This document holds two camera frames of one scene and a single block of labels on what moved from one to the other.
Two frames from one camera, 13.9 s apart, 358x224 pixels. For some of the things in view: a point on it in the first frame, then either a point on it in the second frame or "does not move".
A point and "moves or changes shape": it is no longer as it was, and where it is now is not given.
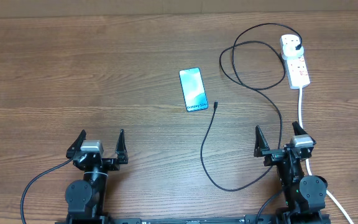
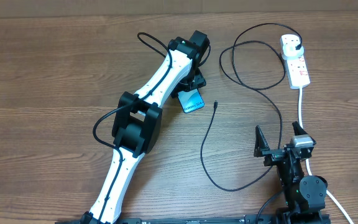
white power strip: [298, 73] does not move
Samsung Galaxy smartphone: [193, 89] moves or changes shape
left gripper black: [112, 163] to [197, 80]
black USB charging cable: [245, 84] does not move
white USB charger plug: [289, 51] does not move
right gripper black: [273, 155] does not move
